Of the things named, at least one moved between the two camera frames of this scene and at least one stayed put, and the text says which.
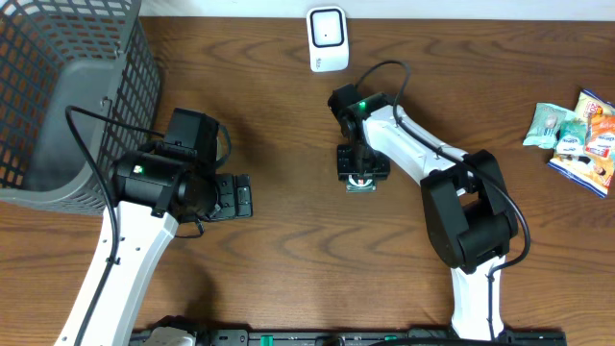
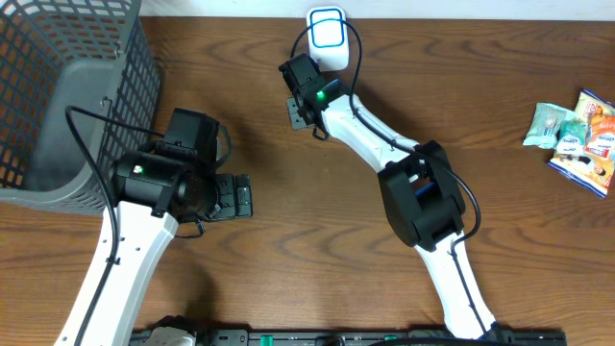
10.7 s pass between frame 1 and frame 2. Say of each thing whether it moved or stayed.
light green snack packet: stayed
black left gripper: stayed
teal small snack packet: stayed
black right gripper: moved
